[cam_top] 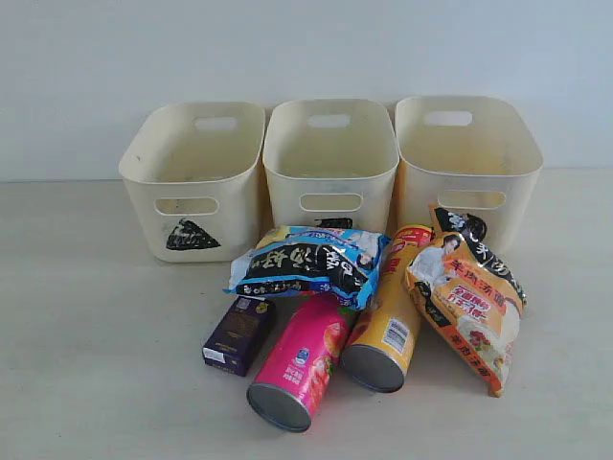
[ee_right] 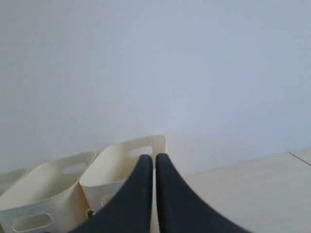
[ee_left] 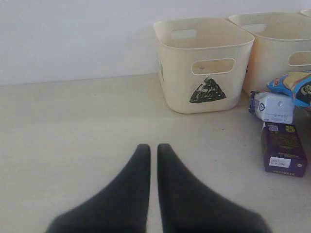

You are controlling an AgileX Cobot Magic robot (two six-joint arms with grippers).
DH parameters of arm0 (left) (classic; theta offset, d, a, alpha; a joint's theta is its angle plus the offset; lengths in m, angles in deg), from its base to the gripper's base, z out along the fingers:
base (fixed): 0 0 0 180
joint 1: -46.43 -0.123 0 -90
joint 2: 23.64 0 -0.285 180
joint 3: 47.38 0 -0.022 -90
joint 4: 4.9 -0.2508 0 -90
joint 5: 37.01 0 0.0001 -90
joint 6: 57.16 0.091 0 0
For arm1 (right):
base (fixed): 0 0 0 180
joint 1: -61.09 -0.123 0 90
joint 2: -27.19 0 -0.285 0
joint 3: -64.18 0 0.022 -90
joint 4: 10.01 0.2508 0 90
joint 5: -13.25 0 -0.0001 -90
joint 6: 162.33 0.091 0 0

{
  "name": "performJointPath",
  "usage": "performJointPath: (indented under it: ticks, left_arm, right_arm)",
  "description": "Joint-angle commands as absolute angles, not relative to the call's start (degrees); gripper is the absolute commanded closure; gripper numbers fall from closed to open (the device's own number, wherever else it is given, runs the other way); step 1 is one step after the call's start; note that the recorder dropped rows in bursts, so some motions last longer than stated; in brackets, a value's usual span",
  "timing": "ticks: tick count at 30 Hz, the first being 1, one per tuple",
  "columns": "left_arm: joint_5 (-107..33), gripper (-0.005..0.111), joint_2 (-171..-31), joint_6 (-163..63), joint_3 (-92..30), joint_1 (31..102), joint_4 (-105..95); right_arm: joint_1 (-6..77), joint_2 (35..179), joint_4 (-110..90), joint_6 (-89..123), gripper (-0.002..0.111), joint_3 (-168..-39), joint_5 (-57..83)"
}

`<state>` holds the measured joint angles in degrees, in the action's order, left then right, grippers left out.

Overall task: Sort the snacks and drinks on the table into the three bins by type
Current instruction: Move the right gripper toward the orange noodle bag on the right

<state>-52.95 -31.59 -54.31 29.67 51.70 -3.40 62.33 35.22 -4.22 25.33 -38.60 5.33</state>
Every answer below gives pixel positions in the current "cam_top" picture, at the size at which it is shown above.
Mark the blue black snack bag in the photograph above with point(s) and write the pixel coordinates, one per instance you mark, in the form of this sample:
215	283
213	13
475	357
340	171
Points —
304	260

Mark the orange noodle snack bag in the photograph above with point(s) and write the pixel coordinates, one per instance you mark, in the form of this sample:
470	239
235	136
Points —
468	295

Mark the cream bin square mark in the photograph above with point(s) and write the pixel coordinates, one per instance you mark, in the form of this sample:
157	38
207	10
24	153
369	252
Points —
331	162

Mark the pink chips can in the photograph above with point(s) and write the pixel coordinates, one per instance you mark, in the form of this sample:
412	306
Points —
294	379

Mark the cream bin triangle mark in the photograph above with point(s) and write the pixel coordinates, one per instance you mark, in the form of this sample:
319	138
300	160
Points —
193	175

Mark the yellow chips can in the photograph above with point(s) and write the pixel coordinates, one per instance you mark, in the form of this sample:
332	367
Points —
379	350

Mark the purple small carton box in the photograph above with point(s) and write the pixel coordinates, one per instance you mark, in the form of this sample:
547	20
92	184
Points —
237	339

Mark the cream bin circle mark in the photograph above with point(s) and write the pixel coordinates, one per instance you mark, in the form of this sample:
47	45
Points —
470	155

